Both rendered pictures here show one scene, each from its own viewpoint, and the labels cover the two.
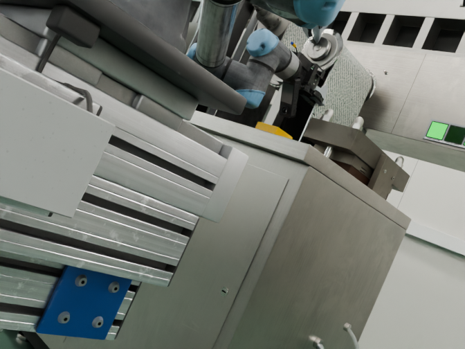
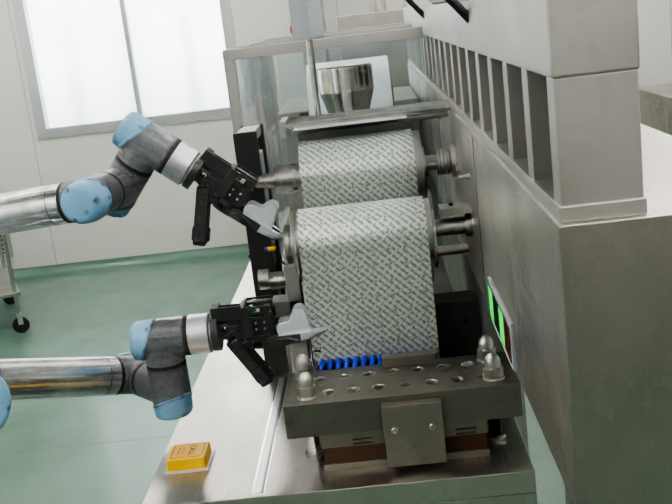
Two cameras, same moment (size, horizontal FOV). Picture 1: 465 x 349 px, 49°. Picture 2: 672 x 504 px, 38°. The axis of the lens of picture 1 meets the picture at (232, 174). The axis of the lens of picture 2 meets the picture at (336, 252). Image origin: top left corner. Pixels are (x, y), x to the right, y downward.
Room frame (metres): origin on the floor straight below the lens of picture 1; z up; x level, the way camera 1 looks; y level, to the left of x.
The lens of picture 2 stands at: (0.43, -1.54, 1.66)
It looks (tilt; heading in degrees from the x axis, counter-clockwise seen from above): 13 degrees down; 50
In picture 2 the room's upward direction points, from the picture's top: 7 degrees counter-clockwise
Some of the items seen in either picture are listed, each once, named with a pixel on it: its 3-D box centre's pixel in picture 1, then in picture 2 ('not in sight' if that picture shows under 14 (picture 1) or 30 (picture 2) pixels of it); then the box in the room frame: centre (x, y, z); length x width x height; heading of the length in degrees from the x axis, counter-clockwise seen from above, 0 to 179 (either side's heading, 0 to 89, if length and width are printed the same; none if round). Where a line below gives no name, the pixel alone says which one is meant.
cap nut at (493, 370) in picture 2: (398, 162); (492, 365); (1.62, -0.47, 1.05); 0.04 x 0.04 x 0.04
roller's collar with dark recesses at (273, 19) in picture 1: (268, 16); (289, 178); (1.69, 0.11, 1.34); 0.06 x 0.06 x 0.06; 47
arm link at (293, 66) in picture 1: (284, 64); (202, 332); (1.35, 0.00, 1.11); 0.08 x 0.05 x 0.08; 47
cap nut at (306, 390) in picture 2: (357, 124); (305, 384); (1.38, -0.26, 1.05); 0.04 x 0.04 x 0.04
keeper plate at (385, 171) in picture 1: (384, 177); (414, 433); (1.48, -0.41, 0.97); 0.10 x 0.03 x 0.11; 137
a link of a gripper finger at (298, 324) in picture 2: (322, 93); (300, 323); (1.48, -0.14, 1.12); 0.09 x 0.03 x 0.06; 136
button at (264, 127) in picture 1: (273, 133); (189, 456); (1.26, -0.05, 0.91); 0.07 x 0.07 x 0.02; 47
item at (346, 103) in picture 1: (337, 111); (371, 314); (1.59, -0.22, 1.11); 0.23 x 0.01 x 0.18; 137
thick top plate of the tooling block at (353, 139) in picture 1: (360, 156); (400, 393); (1.53, -0.33, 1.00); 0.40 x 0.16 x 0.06; 137
